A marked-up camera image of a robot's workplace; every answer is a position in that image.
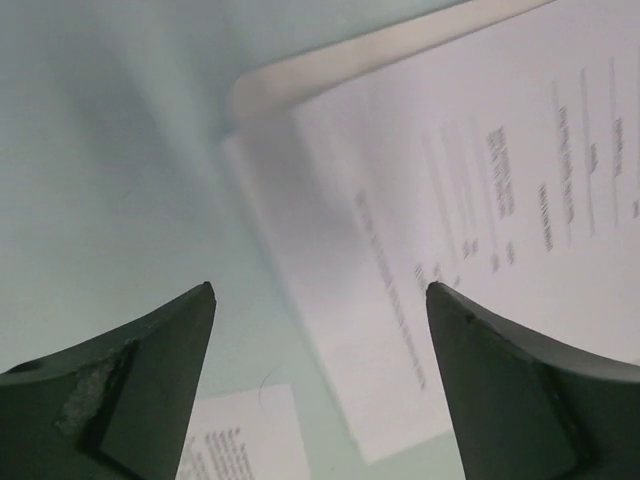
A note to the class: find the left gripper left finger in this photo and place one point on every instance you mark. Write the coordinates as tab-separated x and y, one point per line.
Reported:
116	406

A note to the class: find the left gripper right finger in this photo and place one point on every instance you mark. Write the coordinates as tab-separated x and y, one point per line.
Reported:
526	406

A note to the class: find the white signature form sheet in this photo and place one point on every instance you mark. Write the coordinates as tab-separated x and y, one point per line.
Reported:
504	163

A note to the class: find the white folder with clip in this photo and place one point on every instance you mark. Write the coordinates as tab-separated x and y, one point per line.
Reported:
276	87

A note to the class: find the white dense text sheet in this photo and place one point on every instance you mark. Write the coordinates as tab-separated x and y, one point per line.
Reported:
253	434

